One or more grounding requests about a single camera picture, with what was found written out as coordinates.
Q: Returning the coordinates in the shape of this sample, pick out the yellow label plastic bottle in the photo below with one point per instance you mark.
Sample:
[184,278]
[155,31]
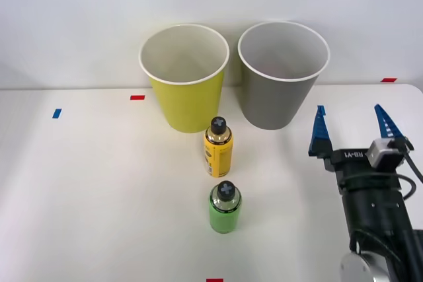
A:
[218,156]

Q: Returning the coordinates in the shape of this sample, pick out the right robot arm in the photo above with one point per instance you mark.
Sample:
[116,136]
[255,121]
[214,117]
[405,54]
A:
[376,222]

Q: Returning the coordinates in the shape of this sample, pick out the green label plastic bottle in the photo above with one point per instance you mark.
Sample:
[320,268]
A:
[224,216]

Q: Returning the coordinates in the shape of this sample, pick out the grey plastic waste bin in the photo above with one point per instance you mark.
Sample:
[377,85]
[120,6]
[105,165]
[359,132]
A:
[276,103]

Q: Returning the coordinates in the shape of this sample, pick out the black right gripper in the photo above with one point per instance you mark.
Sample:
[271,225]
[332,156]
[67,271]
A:
[360,179]

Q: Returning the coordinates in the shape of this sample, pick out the yellow-green plastic waste bin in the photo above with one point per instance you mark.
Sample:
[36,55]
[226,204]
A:
[190,107]

